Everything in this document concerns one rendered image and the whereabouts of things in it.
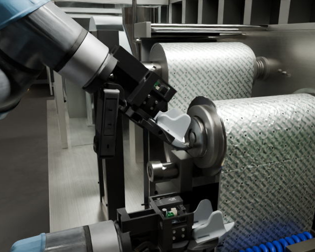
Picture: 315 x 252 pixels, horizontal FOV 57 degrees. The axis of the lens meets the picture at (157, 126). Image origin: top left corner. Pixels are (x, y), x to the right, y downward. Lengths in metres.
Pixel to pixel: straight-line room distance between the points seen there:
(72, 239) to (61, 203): 0.58
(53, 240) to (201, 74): 0.47
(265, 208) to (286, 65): 0.39
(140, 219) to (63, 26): 0.30
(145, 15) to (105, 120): 0.75
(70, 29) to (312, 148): 0.47
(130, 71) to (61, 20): 0.12
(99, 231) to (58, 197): 0.62
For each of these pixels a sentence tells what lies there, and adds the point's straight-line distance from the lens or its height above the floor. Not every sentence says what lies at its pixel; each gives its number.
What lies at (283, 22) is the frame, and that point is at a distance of 0.86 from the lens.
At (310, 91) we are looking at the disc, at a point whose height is 1.32.
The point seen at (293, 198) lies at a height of 1.12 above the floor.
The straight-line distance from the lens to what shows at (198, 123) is 0.51.
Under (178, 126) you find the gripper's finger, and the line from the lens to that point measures 0.49.
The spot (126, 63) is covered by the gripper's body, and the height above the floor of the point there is 1.39.
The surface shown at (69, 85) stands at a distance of 1.44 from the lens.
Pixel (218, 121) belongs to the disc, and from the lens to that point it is 0.48.
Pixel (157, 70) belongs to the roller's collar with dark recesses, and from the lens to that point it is 0.71.
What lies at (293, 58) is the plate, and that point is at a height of 1.37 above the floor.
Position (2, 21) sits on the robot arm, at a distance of 0.43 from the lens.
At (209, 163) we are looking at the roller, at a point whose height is 1.22.
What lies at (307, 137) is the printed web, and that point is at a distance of 0.61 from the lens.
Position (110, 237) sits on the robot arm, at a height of 1.14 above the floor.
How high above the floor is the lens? 1.43
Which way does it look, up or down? 17 degrees down
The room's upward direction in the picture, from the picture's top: straight up
